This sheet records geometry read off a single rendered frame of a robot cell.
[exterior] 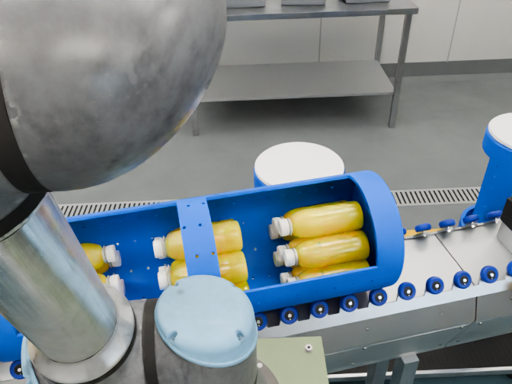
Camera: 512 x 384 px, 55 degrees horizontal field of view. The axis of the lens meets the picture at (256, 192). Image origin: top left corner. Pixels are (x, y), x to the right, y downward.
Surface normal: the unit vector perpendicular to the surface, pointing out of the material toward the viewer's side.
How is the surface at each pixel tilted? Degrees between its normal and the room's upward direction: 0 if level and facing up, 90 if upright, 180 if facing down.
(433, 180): 0
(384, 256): 73
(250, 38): 90
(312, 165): 0
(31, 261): 104
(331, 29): 90
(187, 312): 8
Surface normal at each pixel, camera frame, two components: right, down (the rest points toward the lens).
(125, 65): 0.63, 0.11
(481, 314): 0.20, 0.28
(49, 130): 0.21, 0.55
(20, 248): 0.71, 0.58
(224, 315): 0.11, -0.79
